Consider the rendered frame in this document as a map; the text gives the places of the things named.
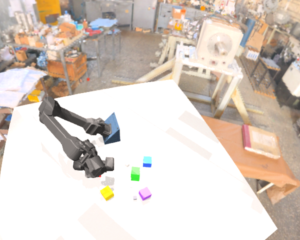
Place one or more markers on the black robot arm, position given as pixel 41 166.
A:
pixel 72 146

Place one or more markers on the yellow block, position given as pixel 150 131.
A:
pixel 107 193

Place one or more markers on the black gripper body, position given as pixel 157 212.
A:
pixel 109 163

